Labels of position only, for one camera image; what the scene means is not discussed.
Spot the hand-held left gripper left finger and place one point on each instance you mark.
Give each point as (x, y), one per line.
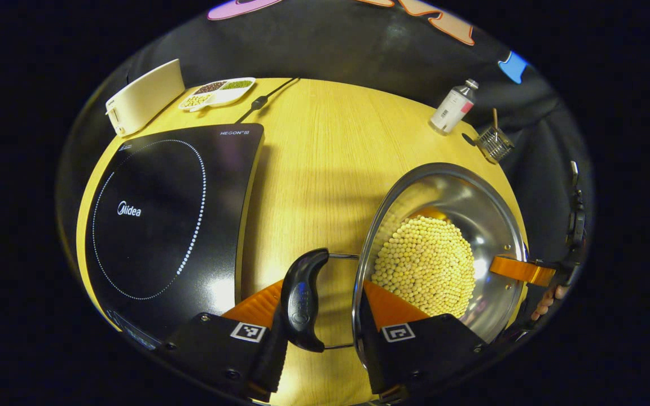
(218, 349)

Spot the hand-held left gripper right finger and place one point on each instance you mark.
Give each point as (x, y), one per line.
(421, 352)

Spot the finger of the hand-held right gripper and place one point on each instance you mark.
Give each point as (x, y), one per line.
(519, 270)

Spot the pile of yellow soybeans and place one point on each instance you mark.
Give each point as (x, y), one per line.
(424, 265)

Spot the black induction cooktop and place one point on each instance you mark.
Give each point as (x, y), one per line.
(156, 225)

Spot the clear glass holder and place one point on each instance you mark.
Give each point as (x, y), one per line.
(495, 145)

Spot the wooden stick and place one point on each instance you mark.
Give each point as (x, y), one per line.
(495, 118)

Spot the small black round cap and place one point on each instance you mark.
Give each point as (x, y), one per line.
(469, 139)

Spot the clear bottle with pink label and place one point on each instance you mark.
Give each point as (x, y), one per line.
(452, 107)

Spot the white divided bean dish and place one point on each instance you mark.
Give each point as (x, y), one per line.
(218, 93)

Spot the white toaster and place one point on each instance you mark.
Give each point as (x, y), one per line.
(144, 98)

